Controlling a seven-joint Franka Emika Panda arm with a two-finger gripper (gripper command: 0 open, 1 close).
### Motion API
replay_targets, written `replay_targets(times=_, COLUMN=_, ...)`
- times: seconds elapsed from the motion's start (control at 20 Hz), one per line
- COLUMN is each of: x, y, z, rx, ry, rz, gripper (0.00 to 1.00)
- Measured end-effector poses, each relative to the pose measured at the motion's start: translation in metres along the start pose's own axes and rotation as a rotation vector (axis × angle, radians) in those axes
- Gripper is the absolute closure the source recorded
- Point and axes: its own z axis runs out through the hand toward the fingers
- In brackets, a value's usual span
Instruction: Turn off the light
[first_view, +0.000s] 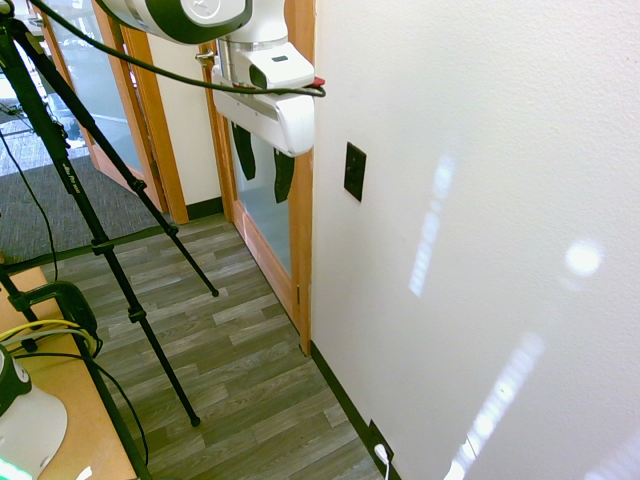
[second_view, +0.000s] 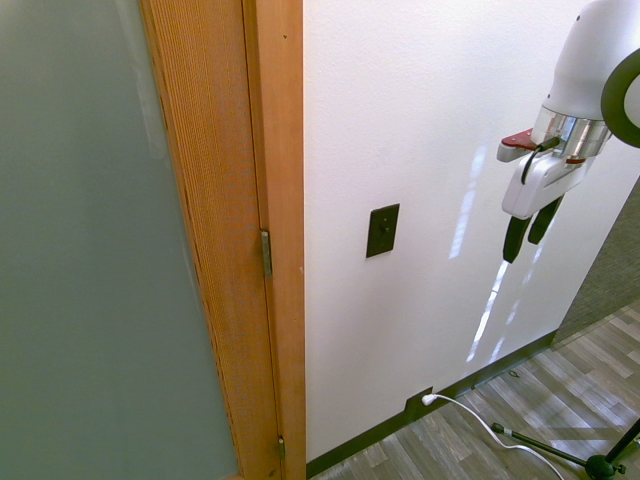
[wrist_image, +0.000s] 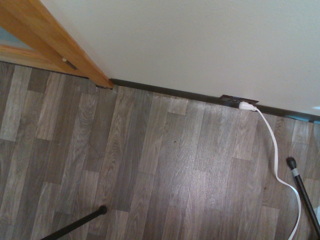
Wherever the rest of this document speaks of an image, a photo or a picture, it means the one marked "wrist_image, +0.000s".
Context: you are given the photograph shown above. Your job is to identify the black camera tripod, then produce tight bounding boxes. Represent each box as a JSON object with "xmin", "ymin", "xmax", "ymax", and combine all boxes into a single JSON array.
[{"xmin": 39, "ymin": 156, "xmax": 320, "ymax": 240}]

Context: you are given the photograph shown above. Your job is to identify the black wall baseboard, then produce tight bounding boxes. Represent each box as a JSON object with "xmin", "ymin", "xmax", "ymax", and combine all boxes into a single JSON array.
[{"xmin": 109, "ymin": 78, "xmax": 320, "ymax": 123}]

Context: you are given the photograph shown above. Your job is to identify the black wall power outlet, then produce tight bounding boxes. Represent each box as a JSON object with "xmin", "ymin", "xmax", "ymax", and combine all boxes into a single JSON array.
[{"xmin": 219, "ymin": 94, "xmax": 260, "ymax": 109}]

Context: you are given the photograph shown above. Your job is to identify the white power plug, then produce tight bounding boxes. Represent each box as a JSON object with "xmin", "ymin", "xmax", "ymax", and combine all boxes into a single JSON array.
[{"xmin": 238, "ymin": 100, "xmax": 257, "ymax": 113}]

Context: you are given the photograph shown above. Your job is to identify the wooden frosted glass side panel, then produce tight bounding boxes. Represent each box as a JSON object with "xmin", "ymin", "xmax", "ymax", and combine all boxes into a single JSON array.
[{"xmin": 0, "ymin": 26, "xmax": 90, "ymax": 80}]

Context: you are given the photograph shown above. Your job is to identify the white flat power cable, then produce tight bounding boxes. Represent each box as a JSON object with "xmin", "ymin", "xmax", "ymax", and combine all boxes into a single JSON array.
[{"xmin": 253, "ymin": 107, "xmax": 302, "ymax": 240}]

